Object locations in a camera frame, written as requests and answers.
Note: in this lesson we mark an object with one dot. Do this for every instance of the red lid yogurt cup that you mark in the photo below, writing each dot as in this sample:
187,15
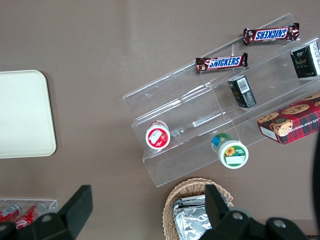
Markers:
158,136

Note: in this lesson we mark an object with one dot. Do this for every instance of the green sunflower lid cup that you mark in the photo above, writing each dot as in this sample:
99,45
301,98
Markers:
231,153

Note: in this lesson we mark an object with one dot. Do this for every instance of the black box with gold print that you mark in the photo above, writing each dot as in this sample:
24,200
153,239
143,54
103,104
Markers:
305,62

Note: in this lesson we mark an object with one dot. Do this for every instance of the Snickers chocolate bar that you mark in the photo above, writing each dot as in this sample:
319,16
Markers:
222,63
271,34

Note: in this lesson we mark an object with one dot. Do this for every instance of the red plaid cookie box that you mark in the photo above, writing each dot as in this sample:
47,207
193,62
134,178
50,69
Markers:
292,122

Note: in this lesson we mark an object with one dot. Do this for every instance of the wicker basket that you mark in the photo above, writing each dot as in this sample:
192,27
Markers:
180,192

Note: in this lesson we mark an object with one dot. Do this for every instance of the clear acrylic can holder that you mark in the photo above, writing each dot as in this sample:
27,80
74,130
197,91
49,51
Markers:
51,203

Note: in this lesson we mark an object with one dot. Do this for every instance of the red cola can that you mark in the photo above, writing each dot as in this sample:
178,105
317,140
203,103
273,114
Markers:
10,212
28,216

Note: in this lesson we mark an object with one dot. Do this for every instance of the foil wrapped sandwich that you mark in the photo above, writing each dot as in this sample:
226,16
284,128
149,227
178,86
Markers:
190,220

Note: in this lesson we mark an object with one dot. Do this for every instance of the cream plastic tray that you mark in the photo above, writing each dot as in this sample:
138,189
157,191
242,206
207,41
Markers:
22,115

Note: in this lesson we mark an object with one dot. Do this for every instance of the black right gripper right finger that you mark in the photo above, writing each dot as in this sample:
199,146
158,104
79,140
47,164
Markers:
216,207

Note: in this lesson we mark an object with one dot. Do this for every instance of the small black barcode box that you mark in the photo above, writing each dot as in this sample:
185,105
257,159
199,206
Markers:
242,92

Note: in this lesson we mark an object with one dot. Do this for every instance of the clear acrylic stepped shelf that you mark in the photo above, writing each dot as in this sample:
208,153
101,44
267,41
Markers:
175,100

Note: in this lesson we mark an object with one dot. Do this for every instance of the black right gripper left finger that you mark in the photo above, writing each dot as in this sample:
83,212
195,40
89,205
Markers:
77,207

